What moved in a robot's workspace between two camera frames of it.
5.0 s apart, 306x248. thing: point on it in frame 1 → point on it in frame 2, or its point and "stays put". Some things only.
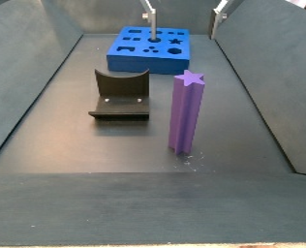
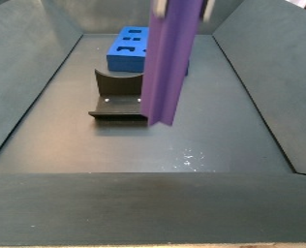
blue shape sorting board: x=159 y=49 stays put
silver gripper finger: x=150 y=16 → x=159 y=8
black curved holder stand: x=123 y=96 stays put
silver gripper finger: x=218 y=16 → x=208 y=9
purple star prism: x=186 y=120 → x=170 y=48
